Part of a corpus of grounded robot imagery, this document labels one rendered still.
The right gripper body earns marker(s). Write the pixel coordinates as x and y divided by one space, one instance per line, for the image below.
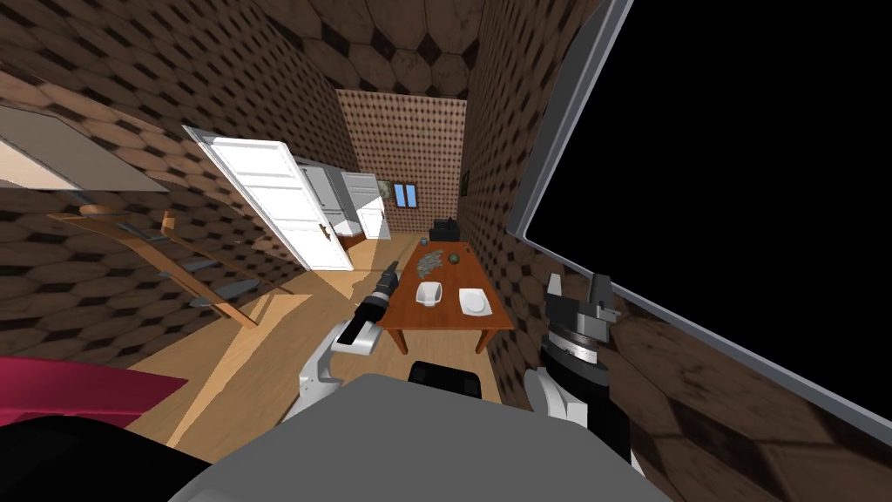
582 322

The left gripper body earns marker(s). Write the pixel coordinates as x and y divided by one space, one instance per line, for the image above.
387 282

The wooden staircase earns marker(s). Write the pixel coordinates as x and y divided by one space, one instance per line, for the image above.
174 268

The white plate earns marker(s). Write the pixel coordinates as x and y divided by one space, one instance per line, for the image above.
474 302

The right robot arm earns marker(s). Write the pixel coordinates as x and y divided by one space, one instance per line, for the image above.
578 390

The small white panelled door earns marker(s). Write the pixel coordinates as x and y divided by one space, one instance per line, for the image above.
368 206

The large dark grey-framed window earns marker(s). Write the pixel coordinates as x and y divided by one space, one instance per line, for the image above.
732 174

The black box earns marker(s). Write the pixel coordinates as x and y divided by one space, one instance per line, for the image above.
444 230

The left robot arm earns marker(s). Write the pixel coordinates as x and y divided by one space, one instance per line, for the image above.
322 369

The small wall picture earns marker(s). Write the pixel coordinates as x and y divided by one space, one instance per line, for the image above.
383 189

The crimson flat furniture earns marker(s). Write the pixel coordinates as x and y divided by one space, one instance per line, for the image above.
77 390

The brown wooden table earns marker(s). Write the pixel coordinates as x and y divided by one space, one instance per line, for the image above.
449 317

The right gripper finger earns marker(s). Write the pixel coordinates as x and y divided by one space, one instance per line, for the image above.
601 293
555 287

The white bowl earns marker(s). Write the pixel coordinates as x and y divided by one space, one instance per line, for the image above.
428 293

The blue window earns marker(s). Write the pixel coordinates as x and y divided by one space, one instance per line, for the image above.
405 196

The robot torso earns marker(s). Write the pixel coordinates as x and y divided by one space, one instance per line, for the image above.
418 446

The dark framed wall picture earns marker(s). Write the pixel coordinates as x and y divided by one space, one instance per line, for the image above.
465 183

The grey-green leafy heap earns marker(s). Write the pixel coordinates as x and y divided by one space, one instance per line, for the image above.
431 263

